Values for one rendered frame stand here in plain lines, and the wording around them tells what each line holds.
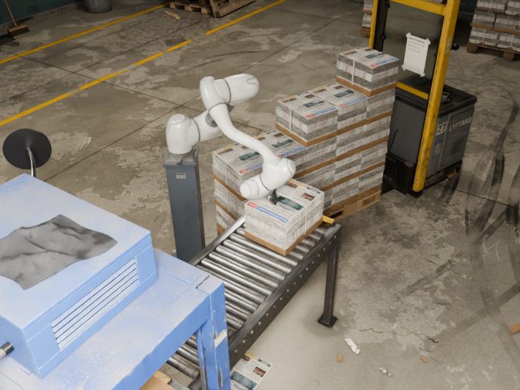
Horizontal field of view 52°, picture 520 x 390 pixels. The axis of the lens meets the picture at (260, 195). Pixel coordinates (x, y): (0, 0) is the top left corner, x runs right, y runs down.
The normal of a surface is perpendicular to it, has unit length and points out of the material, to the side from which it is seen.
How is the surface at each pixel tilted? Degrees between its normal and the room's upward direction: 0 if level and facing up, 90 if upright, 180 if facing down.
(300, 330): 0
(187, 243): 90
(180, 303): 0
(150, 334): 0
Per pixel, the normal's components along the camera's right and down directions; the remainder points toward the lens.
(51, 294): -0.01, -0.82
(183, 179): 0.01, 0.57
